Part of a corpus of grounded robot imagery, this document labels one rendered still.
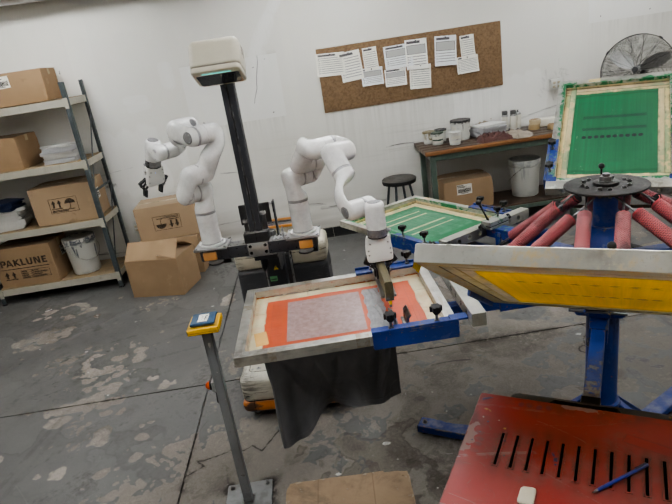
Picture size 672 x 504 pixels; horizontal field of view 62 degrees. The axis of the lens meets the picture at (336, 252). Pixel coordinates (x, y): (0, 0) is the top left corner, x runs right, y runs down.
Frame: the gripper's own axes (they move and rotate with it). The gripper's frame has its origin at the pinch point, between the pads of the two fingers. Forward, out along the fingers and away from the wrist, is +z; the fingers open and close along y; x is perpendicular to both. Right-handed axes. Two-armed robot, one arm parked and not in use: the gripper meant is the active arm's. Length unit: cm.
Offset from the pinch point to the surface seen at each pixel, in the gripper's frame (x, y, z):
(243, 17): -381, 65, -117
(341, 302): -8.2, 17.0, 14.1
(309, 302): -13.1, 30.2, 14.2
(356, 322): 11.2, 12.8, 13.9
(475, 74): -379, -154, -34
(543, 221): -4, -65, -9
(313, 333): 14.4, 29.2, 13.9
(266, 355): 30, 46, 11
